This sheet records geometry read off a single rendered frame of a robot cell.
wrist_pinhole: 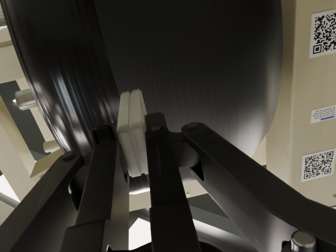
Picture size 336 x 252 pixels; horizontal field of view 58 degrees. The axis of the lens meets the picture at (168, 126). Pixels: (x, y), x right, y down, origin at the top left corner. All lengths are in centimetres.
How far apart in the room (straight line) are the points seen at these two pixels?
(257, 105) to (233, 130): 4
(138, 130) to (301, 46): 45
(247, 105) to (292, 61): 25
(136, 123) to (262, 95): 21
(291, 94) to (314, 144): 14
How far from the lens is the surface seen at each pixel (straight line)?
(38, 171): 116
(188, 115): 33
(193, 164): 15
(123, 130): 16
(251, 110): 35
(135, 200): 102
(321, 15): 57
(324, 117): 67
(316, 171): 75
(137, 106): 19
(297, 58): 58
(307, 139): 68
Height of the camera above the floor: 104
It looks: 32 degrees up
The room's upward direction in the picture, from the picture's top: 168 degrees clockwise
